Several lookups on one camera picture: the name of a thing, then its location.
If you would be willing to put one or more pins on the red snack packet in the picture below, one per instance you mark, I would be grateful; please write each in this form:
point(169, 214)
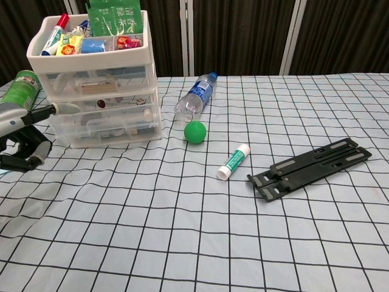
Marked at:
point(129, 42)

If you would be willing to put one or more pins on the black folding laptop stand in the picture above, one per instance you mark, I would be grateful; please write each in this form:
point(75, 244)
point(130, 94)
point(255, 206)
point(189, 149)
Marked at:
point(307, 170)

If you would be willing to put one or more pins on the green tea packet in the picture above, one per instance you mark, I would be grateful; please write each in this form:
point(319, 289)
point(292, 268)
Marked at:
point(115, 21)
point(106, 2)

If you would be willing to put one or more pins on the white die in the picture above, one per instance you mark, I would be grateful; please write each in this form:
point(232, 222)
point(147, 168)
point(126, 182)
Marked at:
point(140, 102)

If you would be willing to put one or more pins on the white plastic drawer unit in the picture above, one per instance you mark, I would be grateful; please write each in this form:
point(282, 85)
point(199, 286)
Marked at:
point(91, 59)

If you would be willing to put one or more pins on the clear drawer with small parts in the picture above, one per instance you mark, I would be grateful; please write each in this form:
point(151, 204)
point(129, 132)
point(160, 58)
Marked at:
point(136, 135)

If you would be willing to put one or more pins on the blue packet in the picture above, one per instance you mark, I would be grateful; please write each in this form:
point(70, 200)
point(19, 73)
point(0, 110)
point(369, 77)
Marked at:
point(93, 45)

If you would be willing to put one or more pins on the beige cork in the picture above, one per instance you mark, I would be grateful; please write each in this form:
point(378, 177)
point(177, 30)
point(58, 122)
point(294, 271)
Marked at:
point(147, 115)

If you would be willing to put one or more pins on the dark red bead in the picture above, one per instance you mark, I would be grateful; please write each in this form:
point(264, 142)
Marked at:
point(101, 103)

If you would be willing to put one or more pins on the yellow lion packet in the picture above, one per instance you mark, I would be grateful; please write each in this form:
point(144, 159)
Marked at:
point(69, 47)

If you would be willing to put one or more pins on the red capped whiteboard marker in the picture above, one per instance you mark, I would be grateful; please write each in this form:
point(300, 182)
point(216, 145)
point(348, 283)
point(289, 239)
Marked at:
point(56, 33)

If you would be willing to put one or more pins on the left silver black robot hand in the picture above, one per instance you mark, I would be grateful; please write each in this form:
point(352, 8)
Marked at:
point(15, 121)

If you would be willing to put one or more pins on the green white glue stick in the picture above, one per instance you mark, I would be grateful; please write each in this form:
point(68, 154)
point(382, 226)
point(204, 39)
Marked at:
point(233, 162)

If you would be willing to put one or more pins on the black folding screen white frame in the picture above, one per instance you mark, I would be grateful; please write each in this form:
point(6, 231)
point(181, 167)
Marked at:
point(243, 36)

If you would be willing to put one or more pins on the green ball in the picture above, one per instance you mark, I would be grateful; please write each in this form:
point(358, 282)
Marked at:
point(195, 132)

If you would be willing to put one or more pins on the clear drawer with wooden block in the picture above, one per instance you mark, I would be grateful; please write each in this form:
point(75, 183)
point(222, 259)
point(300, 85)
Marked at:
point(127, 77)

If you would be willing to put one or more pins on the clear drawer with die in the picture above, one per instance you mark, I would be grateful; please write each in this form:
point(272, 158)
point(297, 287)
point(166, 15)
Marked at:
point(121, 105)

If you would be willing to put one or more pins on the wooden block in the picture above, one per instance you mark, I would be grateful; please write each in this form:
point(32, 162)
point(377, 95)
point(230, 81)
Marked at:
point(99, 88)

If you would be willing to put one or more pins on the green chip can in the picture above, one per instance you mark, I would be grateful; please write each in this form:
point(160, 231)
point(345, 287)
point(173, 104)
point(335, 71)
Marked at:
point(21, 88)

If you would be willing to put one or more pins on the clear bottle blue label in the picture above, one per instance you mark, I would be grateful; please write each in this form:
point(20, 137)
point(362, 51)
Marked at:
point(199, 91)

